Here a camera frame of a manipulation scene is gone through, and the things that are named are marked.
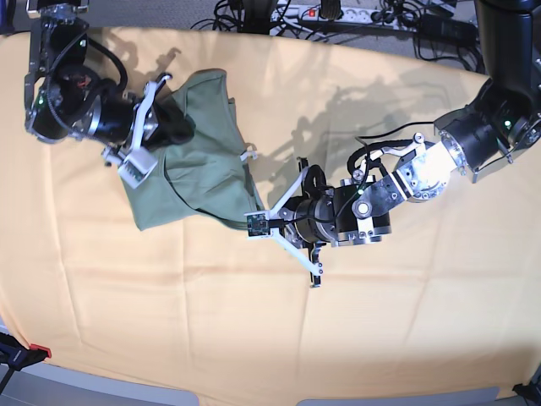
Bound gripper right of image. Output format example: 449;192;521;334
269;157;337;288

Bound gripper left of image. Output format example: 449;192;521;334
86;72;195;166

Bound green T-shirt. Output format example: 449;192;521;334
124;69;263;230

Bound white power strip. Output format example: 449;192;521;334
271;3;401;28

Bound yellow table cloth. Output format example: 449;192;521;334
1;28;540;405

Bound black power adapter brick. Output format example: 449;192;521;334
418;14;478;47

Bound blue clamp with red tip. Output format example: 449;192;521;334
1;332;52;392

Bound black clamp right corner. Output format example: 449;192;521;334
512;381;541;403

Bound white wrist camera left of image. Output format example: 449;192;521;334
117;148;157;189

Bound white wrist camera of image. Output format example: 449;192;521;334
117;148;157;189
245;211;271;238

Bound white wrist camera right of image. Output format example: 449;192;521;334
245;211;271;238

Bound tangled black cables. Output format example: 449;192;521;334
189;0;487;75

